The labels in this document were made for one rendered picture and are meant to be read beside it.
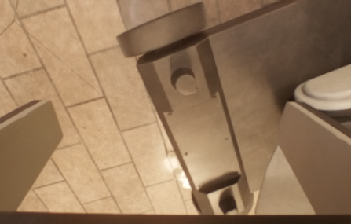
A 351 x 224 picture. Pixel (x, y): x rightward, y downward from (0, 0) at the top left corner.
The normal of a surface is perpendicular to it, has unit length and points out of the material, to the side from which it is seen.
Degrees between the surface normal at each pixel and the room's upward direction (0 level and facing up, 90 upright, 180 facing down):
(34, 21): 0
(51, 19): 0
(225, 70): 0
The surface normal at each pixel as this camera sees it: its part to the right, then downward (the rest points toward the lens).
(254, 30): 0.11, 0.40
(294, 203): -0.23, -0.97
